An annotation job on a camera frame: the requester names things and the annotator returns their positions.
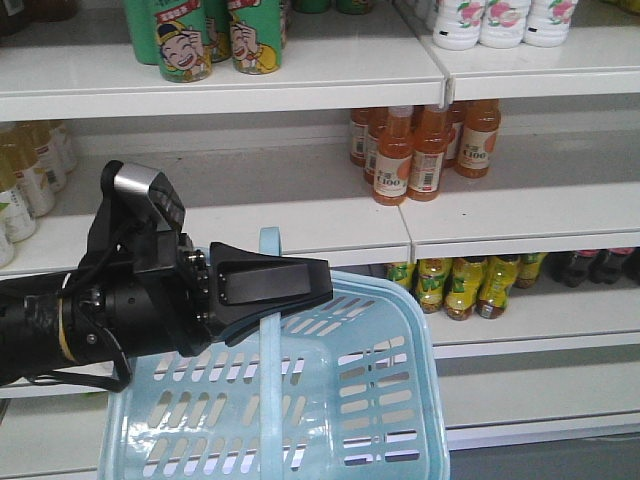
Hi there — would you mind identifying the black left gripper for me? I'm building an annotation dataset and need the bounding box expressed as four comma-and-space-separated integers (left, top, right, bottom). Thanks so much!
64, 230, 335, 362

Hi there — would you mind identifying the light blue plastic basket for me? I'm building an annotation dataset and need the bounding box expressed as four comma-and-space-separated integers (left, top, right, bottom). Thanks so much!
97, 226, 450, 480

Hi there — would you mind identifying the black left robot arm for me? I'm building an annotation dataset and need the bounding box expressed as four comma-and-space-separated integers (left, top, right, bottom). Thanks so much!
1, 232, 333, 392

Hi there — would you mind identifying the yellow iced tea bottle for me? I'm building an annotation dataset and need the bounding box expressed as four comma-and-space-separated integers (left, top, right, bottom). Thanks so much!
515, 252, 548, 289
414, 258, 453, 314
385, 261, 416, 291
476, 254, 520, 319
444, 256, 488, 321

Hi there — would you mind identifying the orange C100 juice bottle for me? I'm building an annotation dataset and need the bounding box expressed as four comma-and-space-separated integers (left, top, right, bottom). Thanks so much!
373, 105, 414, 206
407, 105, 450, 201
454, 99, 501, 178

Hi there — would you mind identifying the pale green drink bottle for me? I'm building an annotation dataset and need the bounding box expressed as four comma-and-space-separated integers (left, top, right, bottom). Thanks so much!
1, 122, 37, 243
1, 122, 55, 217
31, 121, 67, 193

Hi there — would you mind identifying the green cartoon drink can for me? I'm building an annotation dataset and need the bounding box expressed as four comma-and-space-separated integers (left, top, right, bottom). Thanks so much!
148, 0, 212, 83
227, 0, 282, 75

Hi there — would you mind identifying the cola bottle red label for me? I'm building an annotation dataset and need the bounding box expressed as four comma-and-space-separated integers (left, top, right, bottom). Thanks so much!
589, 247, 636, 285
551, 249, 599, 288

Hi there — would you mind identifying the white peach drink bottle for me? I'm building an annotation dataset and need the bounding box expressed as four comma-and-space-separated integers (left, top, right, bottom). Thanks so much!
523, 0, 577, 47
479, 0, 531, 49
433, 0, 486, 51

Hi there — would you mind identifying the brown tea bottle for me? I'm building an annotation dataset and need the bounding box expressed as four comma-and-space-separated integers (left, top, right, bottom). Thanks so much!
0, 0, 30, 37

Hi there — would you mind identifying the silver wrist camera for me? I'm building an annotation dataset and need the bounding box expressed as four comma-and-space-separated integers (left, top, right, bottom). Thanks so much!
114, 163, 186, 233

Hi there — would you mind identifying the black camera cable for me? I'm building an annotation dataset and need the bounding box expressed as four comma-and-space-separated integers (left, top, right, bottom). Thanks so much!
27, 219, 141, 394

